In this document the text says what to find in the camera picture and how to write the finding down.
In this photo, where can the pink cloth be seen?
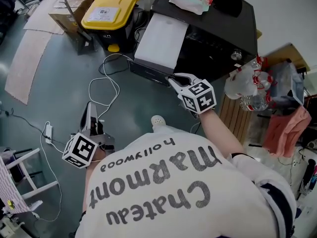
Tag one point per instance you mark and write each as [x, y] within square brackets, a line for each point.
[284, 130]

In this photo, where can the brown slatted wooden panel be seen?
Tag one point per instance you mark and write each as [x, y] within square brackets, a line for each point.
[232, 118]

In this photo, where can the black bin with yellow lid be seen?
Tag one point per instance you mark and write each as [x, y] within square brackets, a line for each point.
[106, 14]

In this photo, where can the pale cardboard sheet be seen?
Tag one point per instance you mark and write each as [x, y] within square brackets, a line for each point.
[24, 66]
[39, 21]

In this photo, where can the white power strip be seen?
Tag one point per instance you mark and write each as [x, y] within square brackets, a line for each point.
[48, 133]

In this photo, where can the light trouser leg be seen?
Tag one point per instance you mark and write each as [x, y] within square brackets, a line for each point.
[161, 129]

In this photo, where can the white stool frame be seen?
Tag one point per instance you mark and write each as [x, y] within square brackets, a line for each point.
[39, 188]

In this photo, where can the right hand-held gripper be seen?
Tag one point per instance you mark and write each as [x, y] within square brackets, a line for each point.
[198, 95]

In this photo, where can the person's left forearm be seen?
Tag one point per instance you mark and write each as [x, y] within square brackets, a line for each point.
[94, 158]

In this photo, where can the grey blue plastic bag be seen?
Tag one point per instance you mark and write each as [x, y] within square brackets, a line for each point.
[284, 83]

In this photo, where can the grey metal stand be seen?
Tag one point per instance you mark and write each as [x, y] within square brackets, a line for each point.
[85, 46]

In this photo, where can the tan wooden board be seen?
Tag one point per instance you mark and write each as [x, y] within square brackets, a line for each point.
[289, 53]

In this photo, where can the white clog shoe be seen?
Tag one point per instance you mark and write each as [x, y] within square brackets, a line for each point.
[158, 120]

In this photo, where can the person's right forearm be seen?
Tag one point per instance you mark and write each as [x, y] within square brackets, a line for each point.
[218, 130]

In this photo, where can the white paper tray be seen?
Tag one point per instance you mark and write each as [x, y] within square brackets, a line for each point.
[161, 38]

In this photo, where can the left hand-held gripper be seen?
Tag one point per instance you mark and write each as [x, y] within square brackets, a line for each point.
[81, 147]

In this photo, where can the black cloth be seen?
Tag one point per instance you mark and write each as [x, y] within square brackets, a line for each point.
[229, 4]

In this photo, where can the black printer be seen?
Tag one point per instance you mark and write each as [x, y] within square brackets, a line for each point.
[223, 28]

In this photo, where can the brown cardboard box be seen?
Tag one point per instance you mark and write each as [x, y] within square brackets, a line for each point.
[81, 2]

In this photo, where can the white printed t-shirt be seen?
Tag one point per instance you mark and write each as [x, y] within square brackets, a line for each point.
[161, 182]

